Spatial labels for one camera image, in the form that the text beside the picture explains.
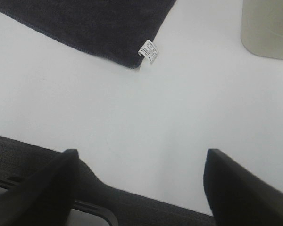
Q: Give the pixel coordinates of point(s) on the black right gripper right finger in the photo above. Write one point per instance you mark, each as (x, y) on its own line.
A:
(237, 197)

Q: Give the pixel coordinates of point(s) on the dark grey robot base edge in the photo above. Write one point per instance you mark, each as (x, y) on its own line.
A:
(20, 160)

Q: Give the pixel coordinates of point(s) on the beige storage bin grey rim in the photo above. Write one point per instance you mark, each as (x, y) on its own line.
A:
(262, 27)

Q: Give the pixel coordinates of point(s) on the dark grey towel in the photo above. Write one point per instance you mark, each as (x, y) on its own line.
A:
(110, 29)

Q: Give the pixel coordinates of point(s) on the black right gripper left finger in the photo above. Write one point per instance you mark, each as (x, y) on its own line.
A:
(46, 197)

